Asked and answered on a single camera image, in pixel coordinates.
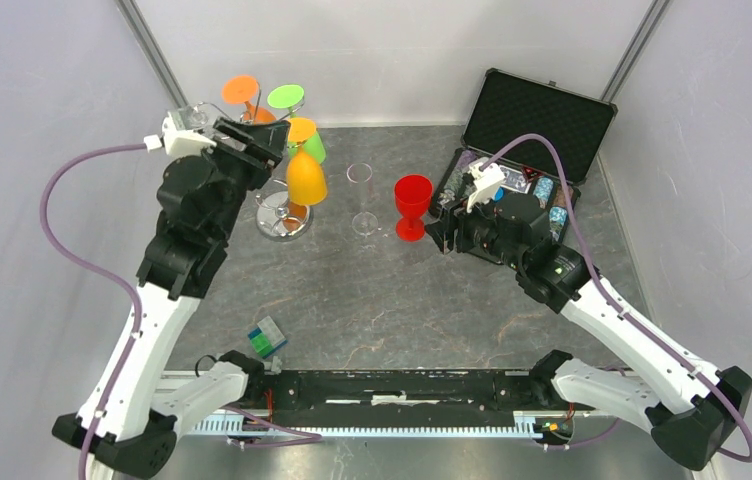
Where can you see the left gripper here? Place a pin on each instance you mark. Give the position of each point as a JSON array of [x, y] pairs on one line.
[[266, 148]]

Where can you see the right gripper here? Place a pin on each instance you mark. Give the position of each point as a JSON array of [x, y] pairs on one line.
[[455, 216]]

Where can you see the yellow plastic wine glass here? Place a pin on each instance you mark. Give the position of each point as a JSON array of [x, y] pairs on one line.
[[305, 178]]

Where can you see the red plastic wine glass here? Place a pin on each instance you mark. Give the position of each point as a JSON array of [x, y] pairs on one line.
[[412, 194]]

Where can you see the clear flute glass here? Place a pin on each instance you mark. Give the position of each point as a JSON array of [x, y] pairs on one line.
[[360, 176]]

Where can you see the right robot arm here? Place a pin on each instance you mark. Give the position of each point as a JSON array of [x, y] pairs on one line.
[[688, 405]]

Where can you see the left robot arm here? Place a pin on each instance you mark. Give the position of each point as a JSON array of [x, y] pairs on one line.
[[125, 425]]

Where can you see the clear wine glass on rack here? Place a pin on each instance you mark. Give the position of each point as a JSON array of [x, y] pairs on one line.
[[197, 116]]

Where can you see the orange plastic wine glass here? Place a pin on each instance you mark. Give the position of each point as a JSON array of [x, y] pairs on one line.
[[245, 90]]

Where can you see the green plastic wine glass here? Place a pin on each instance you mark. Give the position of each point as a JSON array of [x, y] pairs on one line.
[[291, 97]]

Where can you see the chrome wine glass rack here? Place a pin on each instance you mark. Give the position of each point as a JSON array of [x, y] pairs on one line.
[[277, 217]]

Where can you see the black poker chip case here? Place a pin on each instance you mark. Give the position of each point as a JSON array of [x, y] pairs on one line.
[[509, 106]]

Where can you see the coloured toy brick block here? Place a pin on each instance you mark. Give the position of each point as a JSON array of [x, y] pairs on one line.
[[266, 338]]

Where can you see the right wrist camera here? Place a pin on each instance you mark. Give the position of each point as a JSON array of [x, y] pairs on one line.
[[487, 178]]

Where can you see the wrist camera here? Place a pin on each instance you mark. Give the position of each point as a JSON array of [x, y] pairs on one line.
[[487, 178], [175, 142]]

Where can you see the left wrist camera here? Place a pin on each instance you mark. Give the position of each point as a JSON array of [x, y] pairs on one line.
[[175, 142]]

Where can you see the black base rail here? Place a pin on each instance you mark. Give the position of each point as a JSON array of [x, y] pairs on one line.
[[447, 403]]

